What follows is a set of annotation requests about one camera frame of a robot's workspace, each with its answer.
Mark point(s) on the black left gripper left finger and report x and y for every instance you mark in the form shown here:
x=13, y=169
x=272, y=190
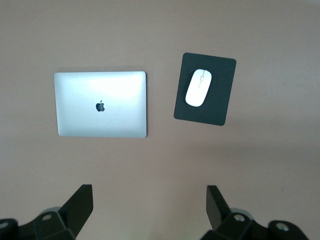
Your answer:
x=72, y=215

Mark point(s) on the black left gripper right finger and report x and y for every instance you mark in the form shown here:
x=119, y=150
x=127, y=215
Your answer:
x=220, y=215

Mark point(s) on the white computer mouse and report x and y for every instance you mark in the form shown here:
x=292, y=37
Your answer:
x=198, y=92

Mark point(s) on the black mouse pad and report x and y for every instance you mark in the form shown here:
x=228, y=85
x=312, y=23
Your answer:
x=215, y=110

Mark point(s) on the silver closed laptop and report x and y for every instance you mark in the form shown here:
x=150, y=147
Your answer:
x=100, y=87

